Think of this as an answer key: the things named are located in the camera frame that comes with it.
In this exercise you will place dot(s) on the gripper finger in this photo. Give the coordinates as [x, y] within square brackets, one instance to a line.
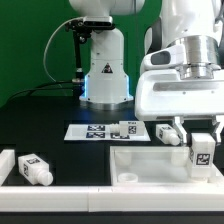
[178, 126]
[218, 125]

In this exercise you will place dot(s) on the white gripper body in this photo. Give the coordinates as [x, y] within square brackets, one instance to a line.
[162, 95]

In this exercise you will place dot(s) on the white square table top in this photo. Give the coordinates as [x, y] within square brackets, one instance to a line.
[156, 165]

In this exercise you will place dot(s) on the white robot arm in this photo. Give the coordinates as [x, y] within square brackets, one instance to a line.
[180, 75]

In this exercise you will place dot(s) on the white U-shaped fence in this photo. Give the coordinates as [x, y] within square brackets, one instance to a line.
[122, 198]

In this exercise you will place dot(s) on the white marker sheet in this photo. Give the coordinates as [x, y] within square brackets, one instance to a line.
[99, 132]

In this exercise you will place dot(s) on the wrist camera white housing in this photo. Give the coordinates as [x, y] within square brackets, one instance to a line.
[170, 57]

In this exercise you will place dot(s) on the black camera stand pole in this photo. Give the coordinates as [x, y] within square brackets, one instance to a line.
[79, 70]

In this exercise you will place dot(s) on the black camera on stand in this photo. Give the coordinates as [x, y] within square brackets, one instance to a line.
[89, 23]

